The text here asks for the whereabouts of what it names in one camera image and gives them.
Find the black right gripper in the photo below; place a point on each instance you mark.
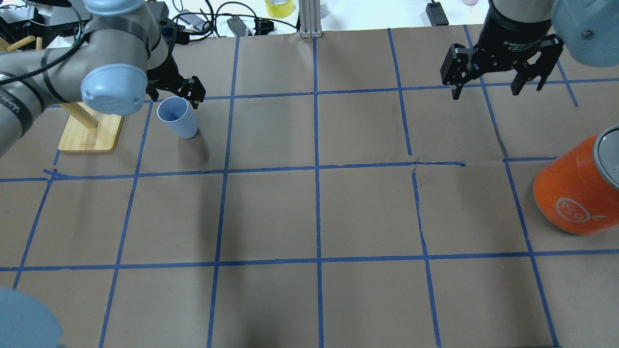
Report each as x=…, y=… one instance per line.
x=517, y=35

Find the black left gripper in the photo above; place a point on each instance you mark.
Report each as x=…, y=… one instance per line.
x=168, y=71

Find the white plastic cup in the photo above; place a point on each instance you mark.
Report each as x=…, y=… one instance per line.
x=176, y=113

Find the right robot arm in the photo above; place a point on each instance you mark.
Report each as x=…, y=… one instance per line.
x=588, y=28

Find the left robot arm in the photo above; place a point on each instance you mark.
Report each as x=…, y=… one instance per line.
x=126, y=16

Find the black power adapter right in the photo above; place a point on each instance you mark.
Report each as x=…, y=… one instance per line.
x=436, y=14

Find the black power adapter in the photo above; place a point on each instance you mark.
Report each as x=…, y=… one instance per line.
x=158, y=9
x=436, y=14

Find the wooden mug tree stand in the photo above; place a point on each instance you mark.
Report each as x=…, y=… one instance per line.
x=82, y=125

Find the yellow tape roll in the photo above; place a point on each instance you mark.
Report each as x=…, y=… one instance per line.
x=279, y=8

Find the orange cylindrical canister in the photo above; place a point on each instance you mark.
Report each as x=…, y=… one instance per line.
x=579, y=191

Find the aluminium frame post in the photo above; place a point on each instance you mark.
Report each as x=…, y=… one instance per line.
x=309, y=15

